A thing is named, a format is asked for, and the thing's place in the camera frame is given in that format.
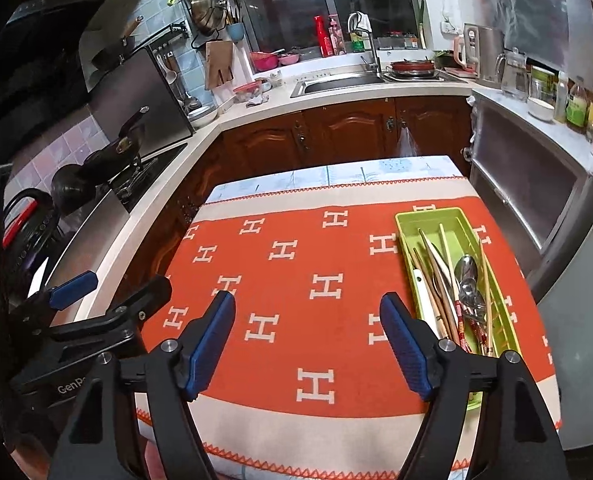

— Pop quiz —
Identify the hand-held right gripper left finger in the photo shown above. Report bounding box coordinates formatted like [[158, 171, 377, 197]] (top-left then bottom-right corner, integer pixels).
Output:
[[49, 290, 237, 480]]

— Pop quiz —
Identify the steel sink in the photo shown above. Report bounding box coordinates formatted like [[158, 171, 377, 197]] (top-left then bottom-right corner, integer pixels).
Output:
[[290, 72, 387, 99]]

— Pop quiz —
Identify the hanging plastic bag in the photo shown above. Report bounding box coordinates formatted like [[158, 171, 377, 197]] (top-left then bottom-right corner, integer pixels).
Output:
[[395, 127, 422, 157]]

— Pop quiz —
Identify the glass jar green lid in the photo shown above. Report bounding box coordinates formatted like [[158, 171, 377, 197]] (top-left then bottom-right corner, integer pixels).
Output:
[[529, 66, 557, 106]]

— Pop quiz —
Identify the wooden cutting board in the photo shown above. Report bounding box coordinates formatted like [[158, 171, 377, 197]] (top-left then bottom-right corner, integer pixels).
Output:
[[205, 40, 234, 92]]

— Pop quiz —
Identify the stainless steel board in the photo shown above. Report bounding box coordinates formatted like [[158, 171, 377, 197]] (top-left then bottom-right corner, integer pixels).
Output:
[[41, 190, 130, 306]]

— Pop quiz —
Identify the brown bamboo chopstick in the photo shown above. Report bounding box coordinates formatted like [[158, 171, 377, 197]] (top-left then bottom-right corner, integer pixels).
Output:
[[477, 239, 495, 359], [424, 245, 457, 331]]

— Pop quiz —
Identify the glass pitcher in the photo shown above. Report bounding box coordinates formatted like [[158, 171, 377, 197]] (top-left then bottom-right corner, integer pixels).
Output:
[[497, 47, 532, 102]]

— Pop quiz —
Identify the window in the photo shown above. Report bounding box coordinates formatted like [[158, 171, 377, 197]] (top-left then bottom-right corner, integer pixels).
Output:
[[236, 0, 425, 56]]

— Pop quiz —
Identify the steel faucet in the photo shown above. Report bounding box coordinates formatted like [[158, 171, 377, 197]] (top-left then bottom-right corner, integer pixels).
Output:
[[347, 11, 382, 73]]

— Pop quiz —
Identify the light blue patterned tablecloth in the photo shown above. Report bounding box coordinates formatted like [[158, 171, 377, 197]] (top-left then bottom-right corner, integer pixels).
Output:
[[206, 156, 465, 202]]

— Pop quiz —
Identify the black wok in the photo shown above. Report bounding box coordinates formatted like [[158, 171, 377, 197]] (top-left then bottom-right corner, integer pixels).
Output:
[[84, 106, 150, 171]]

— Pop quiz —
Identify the orange patterned table cloth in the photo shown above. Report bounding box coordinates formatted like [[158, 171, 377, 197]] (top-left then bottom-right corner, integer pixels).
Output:
[[134, 175, 562, 466]]

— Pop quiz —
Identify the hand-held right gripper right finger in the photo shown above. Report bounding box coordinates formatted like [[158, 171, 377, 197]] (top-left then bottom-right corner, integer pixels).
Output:
[[379, 291, 568, 480]]

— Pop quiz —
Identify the black wall rack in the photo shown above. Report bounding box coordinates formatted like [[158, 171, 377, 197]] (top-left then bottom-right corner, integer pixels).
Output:
[[141, 22, 190, 46]]

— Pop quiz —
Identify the hanging ladle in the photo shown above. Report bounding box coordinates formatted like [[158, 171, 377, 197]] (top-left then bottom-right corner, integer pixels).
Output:
[[156, 50, 177, 83]]

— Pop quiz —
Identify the clear plastic wall sheet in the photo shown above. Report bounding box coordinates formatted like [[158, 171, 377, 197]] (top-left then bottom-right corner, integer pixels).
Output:
[[501, 0, 593, 96]]

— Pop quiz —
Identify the light chopstick red striped tip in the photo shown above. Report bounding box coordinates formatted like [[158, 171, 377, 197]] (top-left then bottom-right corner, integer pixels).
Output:
[[418, 228, 470, 356], [437, 223, 492, 358]]

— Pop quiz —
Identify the red bottle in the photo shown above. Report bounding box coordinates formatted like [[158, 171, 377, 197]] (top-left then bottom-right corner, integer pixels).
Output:
[[315, 15, 333, 58]]

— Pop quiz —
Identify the black pot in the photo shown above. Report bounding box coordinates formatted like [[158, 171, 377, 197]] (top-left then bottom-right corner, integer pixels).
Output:
[[51, 162, 94, 216]]

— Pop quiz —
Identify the stainless steel backsplash panel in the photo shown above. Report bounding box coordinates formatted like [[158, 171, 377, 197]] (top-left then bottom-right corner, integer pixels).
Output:
[[87, 45, 194, 153]]

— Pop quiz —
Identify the dark wooden chopstick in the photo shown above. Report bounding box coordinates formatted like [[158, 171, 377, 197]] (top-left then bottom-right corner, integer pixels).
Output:
[[411, 246, 452, 341]]

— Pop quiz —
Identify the pink bottle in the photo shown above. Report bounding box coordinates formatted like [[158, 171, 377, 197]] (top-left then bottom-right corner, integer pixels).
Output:
[[328, 15, 346, 56]]

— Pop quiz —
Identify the large pink bowl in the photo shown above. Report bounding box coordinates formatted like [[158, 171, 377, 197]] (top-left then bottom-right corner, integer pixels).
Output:
[[250, 51, 280, 73]]

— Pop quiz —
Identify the white bowl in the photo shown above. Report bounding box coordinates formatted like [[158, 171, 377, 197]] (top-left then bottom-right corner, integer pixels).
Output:
[[527, 96, 556, 122]]

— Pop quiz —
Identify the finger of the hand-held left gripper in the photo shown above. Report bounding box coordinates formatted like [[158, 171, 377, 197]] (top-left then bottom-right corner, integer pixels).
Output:
[[13, 270, 100, 329], [50, 275, 173, 349]]

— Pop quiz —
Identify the white dish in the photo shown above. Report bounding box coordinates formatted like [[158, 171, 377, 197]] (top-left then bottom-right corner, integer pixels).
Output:
[[186, 105, 218, 128]]

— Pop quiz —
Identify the red pan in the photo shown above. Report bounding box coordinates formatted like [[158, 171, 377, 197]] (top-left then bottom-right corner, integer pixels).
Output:
[[389, 59, 436, 76]]

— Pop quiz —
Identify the steel electric kettle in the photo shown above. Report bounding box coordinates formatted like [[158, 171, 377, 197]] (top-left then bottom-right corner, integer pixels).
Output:
[[463, 23, 505, 87]]

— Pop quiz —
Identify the person's left hand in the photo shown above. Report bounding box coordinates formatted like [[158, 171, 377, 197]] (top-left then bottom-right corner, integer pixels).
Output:
[[6, 434, 53, 480]]

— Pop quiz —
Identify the white bottle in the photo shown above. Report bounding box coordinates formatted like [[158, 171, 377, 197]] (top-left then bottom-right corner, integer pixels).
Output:
[[554, 71, 570, 123]]

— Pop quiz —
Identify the green label bottle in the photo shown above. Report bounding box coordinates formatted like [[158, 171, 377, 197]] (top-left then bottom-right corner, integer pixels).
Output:
[[565, 77, 590, 133]]

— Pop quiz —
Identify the glass container red lid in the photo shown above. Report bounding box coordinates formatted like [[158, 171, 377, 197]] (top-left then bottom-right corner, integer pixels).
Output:
[[233, 80, 263, 102]]

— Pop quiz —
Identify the gas stove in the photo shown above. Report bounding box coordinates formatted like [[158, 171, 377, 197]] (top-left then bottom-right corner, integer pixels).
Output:
[[111, 142, 190, 211]]

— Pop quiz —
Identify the metal framed cabinet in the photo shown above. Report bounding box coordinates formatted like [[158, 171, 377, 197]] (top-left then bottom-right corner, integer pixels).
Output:
[[469, 91, 593, 301]]

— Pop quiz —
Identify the black range hood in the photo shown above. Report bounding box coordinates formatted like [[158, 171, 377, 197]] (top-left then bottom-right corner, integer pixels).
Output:
[[0, 0, 107, 171]]

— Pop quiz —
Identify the large steel spoon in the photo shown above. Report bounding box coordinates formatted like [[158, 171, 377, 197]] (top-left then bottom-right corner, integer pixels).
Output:
[[454, 255, 479, 301]]

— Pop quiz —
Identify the white ceramic spoon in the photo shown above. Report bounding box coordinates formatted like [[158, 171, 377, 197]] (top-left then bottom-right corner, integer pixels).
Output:
[[413, 269, 450, 341]]

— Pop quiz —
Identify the green plastic utensil tray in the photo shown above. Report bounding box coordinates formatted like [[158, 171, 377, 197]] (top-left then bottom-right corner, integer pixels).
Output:
[[395, 206, 523, 411]]

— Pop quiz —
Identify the hanging black frying pan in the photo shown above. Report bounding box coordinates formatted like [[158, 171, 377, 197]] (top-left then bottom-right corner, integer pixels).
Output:
[[91, 16, 143, 71]]

